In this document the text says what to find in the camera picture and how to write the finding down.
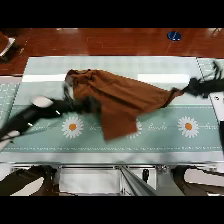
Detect brown shirt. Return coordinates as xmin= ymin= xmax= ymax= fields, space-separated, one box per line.
xmin=63 ymin=68 xmax=185 ymax=142

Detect silver frame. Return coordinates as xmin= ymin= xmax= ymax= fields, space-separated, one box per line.
xmin=0 ymin=161 xmax=224 ymax=197

